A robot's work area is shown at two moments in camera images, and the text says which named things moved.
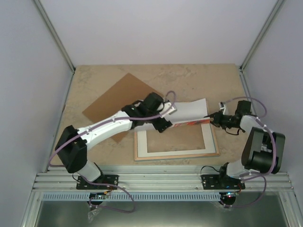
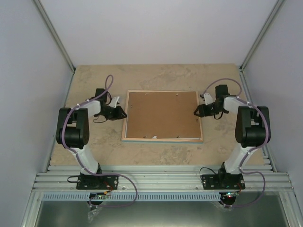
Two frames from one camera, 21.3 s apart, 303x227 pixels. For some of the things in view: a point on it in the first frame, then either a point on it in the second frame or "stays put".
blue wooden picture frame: x=136 y=152 → x=124 y=138
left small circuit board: x=97 y=196 stays put
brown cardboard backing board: x=124 y=93 → x=163 y=115
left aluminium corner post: x=55 y=36 stays put
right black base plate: x=221 y=182 stays put
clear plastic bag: x=92 y=213 stays put
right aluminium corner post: x=274 y=11 stays put
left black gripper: x=163 y=125 → x=118 y=114
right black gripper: x=218 y=119 → x=203 y=112
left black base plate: x=83 y=184 stays put
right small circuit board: x=231 y=195 stays put
